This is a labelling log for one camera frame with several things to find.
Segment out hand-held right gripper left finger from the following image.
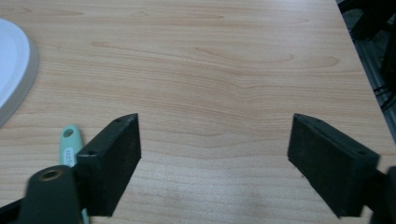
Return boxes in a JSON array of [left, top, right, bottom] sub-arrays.
[[75, 113, 143, 217]]

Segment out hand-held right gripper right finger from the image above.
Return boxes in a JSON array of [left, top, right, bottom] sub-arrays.
[[287, 113, 381, 218]]

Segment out white plate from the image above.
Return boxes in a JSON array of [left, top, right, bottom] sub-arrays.
[[0, 18, 40, 129]]

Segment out mint green utensil handle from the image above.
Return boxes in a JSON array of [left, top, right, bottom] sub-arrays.
[[59, 124, 91, 224]]

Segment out black cable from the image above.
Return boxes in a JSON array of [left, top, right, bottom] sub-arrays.
[[373, 83, 396, 111]]

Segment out metal frame beside table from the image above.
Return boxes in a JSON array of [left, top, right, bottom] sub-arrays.
[[335, 0, 396, 144]]

